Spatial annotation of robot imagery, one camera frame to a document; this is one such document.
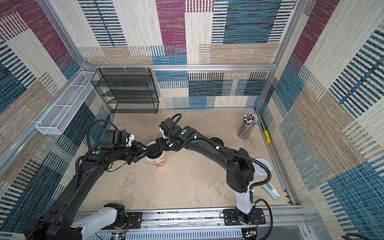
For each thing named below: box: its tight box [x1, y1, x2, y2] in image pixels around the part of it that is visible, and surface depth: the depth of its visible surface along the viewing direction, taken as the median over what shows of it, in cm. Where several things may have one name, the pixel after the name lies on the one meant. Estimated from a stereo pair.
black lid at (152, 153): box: [147, 143, 163, 159], surface depth 78 cm
